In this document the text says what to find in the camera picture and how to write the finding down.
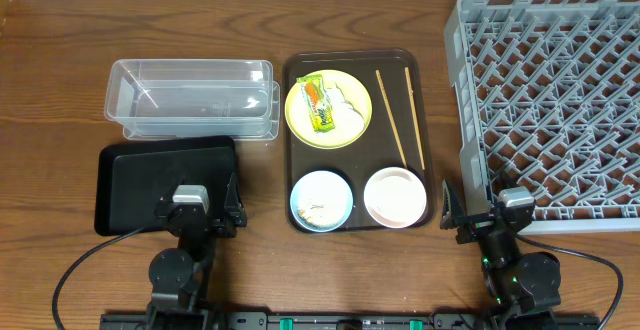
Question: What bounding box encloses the pink bowl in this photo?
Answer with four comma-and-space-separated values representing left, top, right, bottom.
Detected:
363, 167, 428, 229

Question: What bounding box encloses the food scraps rice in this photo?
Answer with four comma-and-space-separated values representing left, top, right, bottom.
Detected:
297, 199, 342, 227

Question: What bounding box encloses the light blue bowl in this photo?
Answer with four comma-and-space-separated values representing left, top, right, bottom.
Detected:
289, 170, 354, 233

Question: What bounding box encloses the green snack wrapper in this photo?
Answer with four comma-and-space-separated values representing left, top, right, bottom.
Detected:
297, 74, 335, 133

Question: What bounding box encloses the white tissue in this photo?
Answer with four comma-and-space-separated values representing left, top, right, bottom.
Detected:
326, 83, 364, 129

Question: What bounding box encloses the yellow plate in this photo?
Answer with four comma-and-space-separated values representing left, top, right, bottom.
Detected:
284, 69, 372, 150

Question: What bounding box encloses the wooden chopstick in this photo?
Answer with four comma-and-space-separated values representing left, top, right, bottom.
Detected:
375, 69, 407, 168
404, 67, 426, 171

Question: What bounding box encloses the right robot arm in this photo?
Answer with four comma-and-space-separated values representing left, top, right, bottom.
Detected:
440, 181, 561, 329

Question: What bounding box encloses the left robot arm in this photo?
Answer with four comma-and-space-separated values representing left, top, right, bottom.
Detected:
144, 173, 247, 330

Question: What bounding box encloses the grey dishwasher rack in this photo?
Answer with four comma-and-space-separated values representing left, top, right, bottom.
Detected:
444, 0, 639, 234

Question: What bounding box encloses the black tray bin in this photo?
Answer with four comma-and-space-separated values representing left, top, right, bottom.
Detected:
94, 136, 237, 236

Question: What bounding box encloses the brown serving tray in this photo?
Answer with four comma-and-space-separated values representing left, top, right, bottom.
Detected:
283, 49, 437, 232

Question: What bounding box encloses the clear plastic bin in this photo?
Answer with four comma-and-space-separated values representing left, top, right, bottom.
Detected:
104, 59, 280, 141

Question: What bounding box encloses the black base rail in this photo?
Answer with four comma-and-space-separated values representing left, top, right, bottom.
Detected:
98, 310, 601, 330

